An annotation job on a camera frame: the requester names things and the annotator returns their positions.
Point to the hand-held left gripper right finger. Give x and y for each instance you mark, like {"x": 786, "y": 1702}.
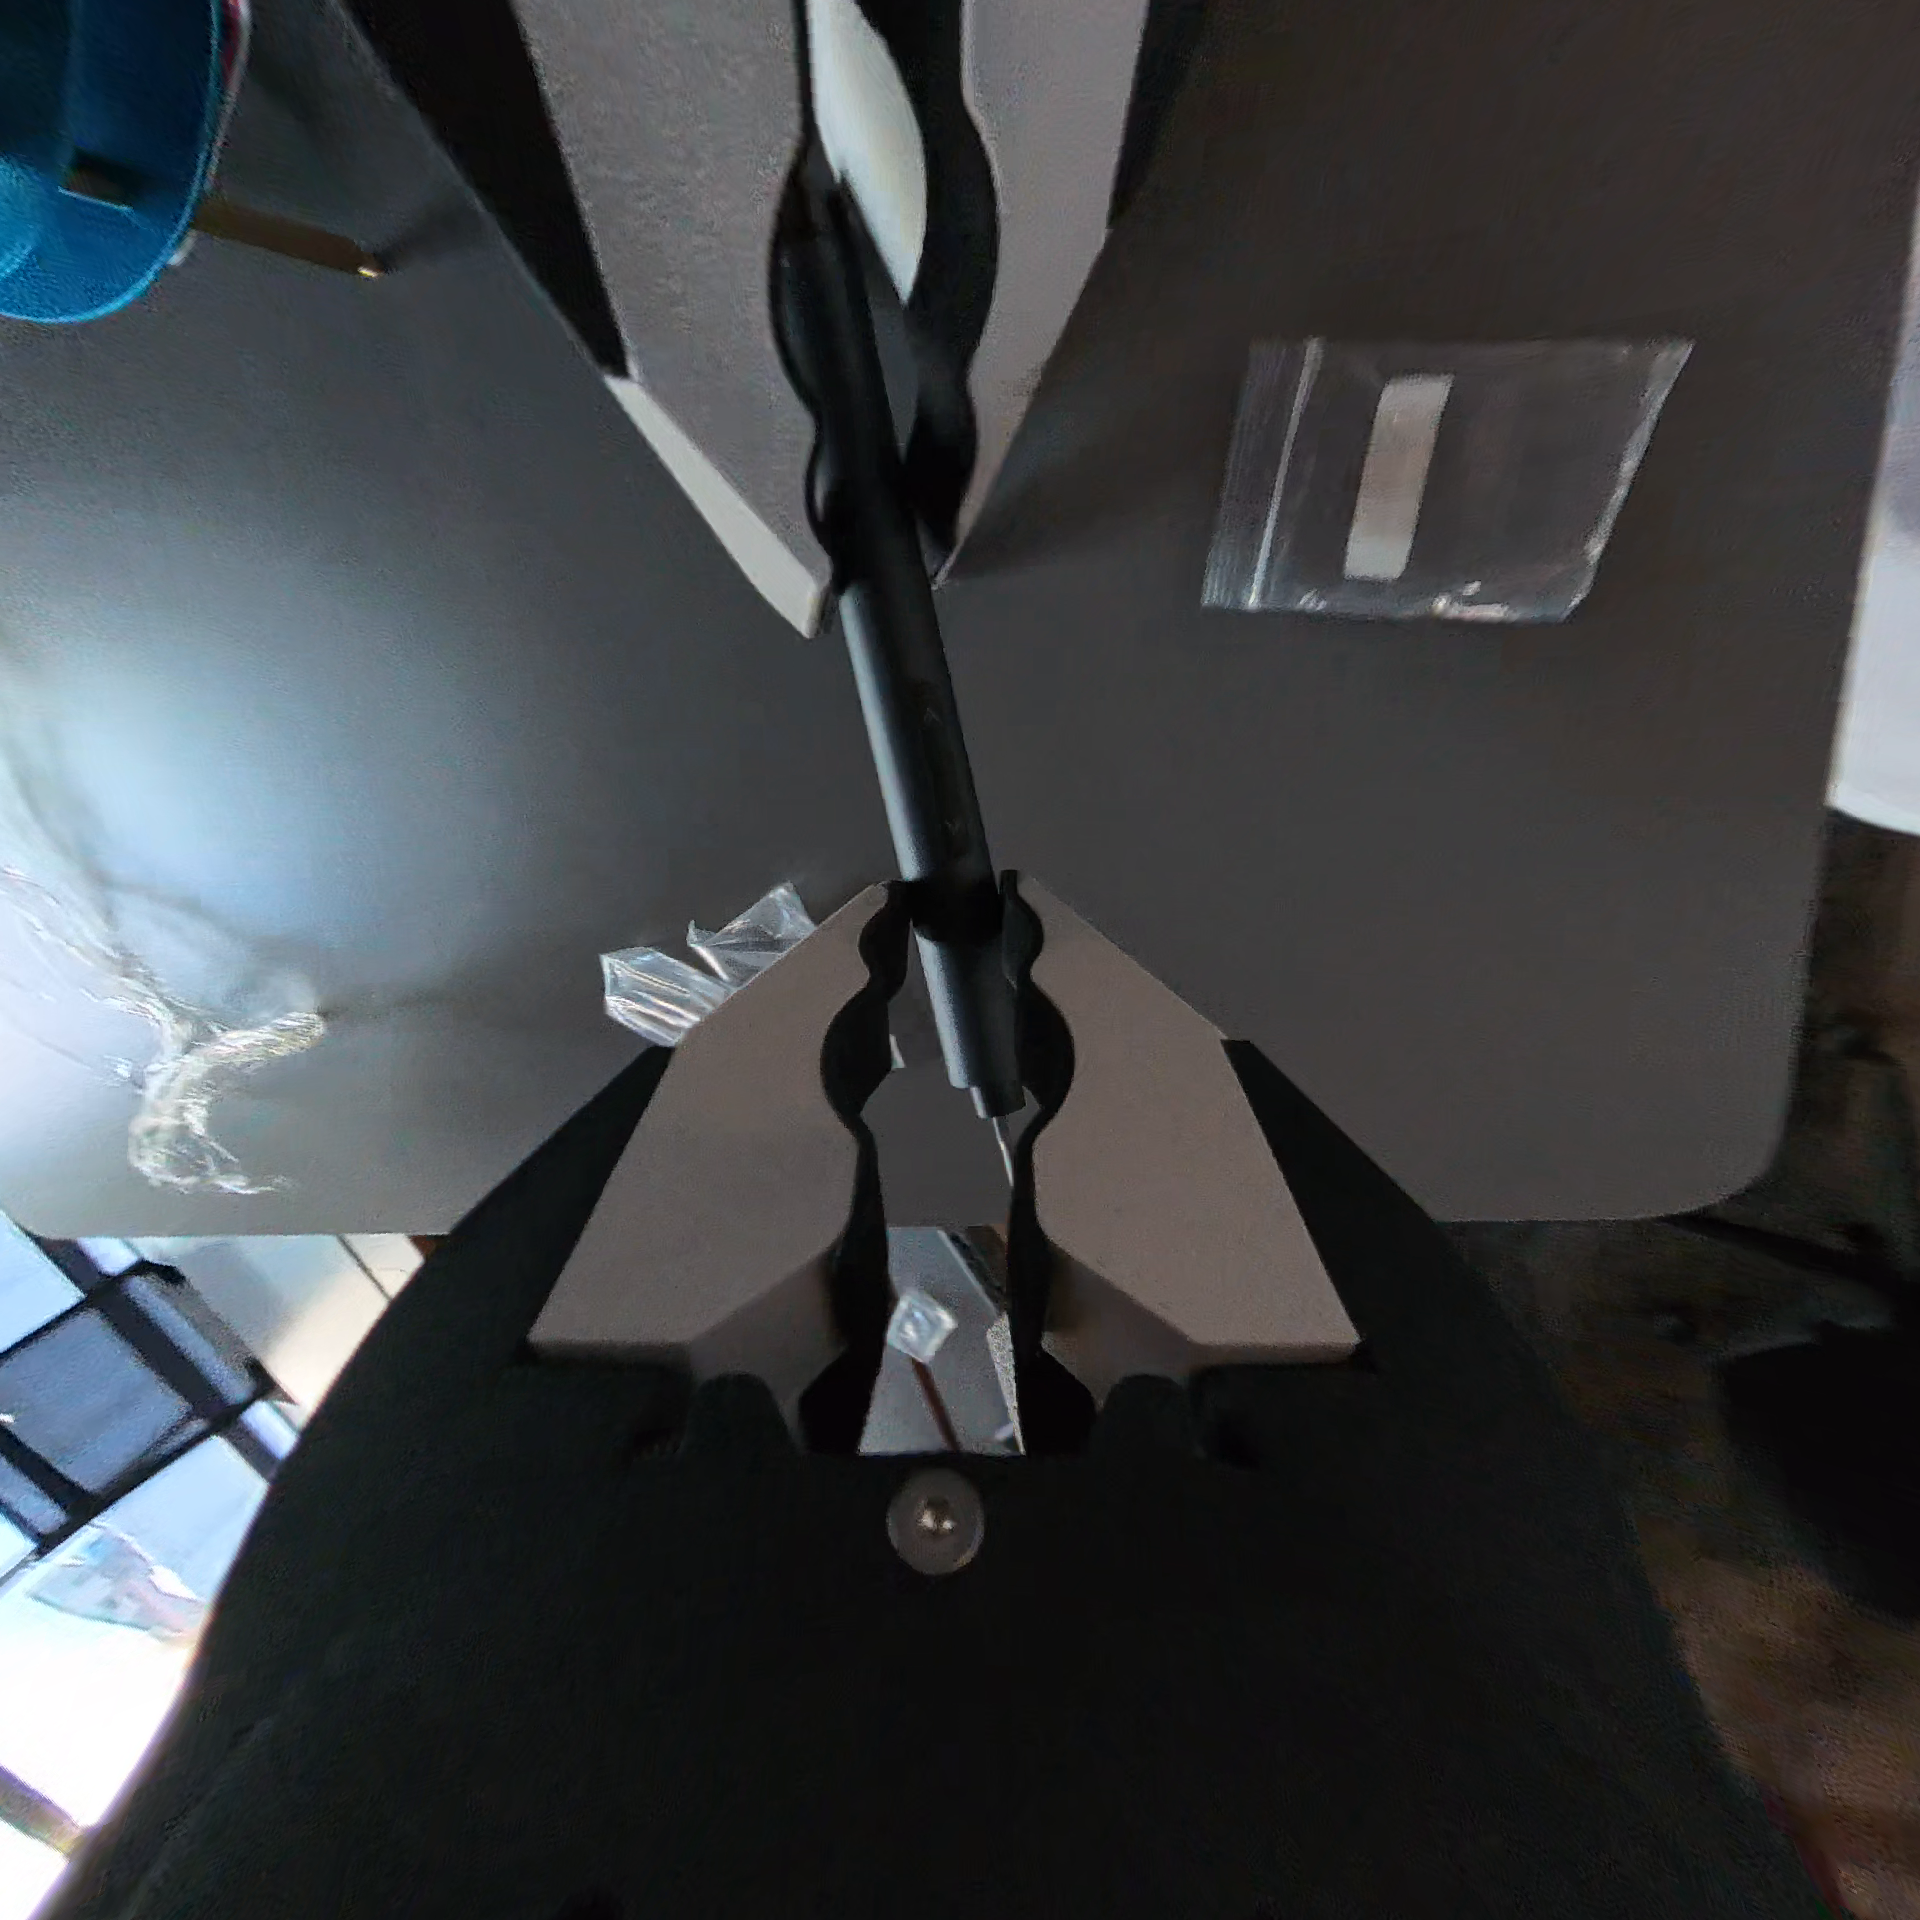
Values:
{"x": 1185, "y": 1184}

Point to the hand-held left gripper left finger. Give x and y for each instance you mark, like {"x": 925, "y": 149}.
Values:
{"x": 721, "y": 1171}

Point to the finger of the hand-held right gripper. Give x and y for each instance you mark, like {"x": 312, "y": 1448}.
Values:
{"x": 674, "y": 224}
{"x": 1058, "y": 149}

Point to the black screwdriver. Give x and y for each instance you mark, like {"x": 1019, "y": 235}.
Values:
{"x": 914, "y": 751}

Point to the blue robot arm base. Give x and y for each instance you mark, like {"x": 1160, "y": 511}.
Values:
{"x": 89, "y": 149}

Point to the clear plastic scrap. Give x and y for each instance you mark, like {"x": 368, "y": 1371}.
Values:
{"x": 661, "y": 990}

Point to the clear plastic wrap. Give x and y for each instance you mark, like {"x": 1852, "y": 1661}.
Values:
{"x": 195, "y": 1050}

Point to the small clear bag white strip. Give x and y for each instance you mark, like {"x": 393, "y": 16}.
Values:
{"x": 1500, "y": 480}

